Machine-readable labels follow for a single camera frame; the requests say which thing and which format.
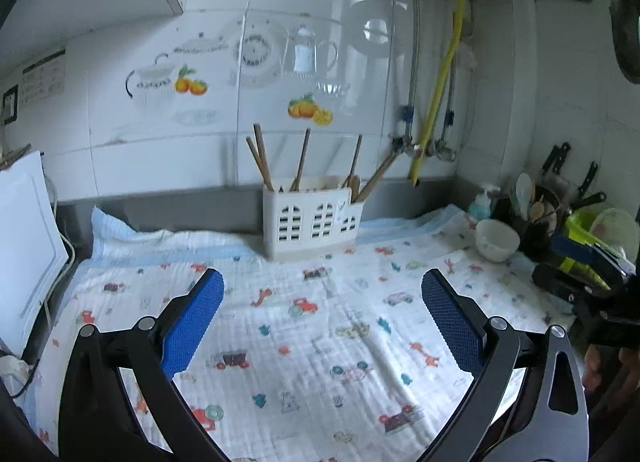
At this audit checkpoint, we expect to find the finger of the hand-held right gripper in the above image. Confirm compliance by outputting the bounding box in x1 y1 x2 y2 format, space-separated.
552 235 628 275
532 265 603 304

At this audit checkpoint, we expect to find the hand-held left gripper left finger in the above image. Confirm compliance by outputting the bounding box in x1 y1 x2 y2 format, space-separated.
57 267 236 462

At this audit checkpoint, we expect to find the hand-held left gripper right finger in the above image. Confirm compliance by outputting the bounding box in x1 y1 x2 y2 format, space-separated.
415 267 591 462

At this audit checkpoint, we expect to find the white plastic utensil holder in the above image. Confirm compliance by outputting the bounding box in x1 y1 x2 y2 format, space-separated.
262 176 364 263

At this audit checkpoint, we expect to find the bunch of wooden chopsticks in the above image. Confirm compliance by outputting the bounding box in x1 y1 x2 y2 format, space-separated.
245 123 401 204

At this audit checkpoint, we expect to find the person's right hand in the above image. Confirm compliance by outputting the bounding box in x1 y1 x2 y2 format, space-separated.
582 342 640 393

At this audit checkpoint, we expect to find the green dish rack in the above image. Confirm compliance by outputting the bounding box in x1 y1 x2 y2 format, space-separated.
562 209 628 288

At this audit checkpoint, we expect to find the white plate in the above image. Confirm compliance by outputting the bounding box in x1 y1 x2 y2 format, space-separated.
590 207 639 263

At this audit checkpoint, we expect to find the black utensil pot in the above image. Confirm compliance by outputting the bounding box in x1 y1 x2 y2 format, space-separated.
507 185 568 263

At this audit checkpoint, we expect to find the white bowl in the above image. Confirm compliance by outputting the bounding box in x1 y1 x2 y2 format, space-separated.
475 219 521 263

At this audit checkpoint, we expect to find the white spatula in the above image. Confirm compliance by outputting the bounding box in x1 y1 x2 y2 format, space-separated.
515 172 533 220

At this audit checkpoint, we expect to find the printed white blanket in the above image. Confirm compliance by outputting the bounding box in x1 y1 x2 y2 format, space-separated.
22 205 576 462

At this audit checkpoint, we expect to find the teal soap pump bottle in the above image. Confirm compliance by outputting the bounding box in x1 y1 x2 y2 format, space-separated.
467 183 501 220

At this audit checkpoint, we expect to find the metal water valve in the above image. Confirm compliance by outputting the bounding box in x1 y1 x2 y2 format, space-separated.
392 135 423 158
427 139 457 162

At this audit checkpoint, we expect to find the white cutting board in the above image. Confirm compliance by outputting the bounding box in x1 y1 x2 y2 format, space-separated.
0 149 70 358

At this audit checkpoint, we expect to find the black knife handle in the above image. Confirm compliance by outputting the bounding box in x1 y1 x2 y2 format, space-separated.
542 142 571 176
575 161 599 199

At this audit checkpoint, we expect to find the braided metal hose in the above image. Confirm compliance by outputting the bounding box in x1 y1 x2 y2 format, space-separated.
442 62 457 143
402 0 421 143

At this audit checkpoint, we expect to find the yellow gas hose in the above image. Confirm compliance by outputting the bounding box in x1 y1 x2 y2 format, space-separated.
409 0 466 188

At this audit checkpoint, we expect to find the grey exhaust duct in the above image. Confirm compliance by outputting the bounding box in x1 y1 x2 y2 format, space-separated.
607 0 640 84

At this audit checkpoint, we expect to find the printed wall label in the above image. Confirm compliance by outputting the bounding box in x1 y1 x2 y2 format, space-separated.
22 50 67 106

